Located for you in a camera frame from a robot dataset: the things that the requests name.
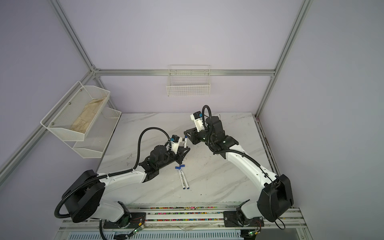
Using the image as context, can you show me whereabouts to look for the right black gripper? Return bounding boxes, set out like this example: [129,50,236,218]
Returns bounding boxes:
[182,125,214,145]

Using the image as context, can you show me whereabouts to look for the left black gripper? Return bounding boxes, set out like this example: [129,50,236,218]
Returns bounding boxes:
[158,146,190,170]

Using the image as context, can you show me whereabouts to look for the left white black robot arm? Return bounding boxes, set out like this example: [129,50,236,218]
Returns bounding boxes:
[54,145,191,223]

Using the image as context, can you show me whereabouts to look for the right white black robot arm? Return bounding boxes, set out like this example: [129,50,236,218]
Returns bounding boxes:
[184,111,294,222]

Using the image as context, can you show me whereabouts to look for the beige cloth in basket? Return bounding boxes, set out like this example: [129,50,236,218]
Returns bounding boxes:
[70,97,106,134]

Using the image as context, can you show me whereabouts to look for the upper white mesh shelf basket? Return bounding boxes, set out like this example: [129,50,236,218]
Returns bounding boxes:
[41,82,110,142]

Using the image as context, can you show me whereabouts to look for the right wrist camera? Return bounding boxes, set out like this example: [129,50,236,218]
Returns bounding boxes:
[190,111,205,132]

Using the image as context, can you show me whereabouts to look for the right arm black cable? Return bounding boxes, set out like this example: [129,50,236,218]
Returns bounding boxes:
[201,104,275,184]

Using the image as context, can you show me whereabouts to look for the white wire wall basket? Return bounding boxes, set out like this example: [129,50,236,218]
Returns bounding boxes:
[166,65,211,97]

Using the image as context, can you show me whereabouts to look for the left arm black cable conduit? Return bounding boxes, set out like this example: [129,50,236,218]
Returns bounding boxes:
[53,127,172,240]

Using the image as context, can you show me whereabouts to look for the aluminium rail base frame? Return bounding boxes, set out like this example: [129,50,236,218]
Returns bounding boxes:
[53,185,314,240]

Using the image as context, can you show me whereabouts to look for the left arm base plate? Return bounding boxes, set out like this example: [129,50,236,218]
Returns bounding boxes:
[103,212,147,229]

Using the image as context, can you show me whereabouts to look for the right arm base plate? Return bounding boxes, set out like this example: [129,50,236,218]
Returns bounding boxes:
[223,211,265,228]

